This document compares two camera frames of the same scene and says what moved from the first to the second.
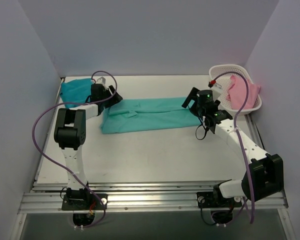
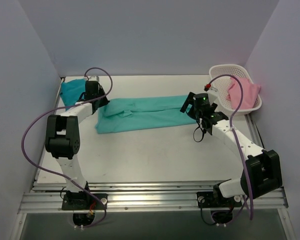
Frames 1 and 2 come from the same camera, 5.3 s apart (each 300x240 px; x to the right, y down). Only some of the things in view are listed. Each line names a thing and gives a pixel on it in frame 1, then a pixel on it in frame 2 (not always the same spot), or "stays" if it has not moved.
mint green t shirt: [127, 115] stays
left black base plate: [84, 201] stays
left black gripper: [112, 97] → [91, 88]
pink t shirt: [237, 93] stays
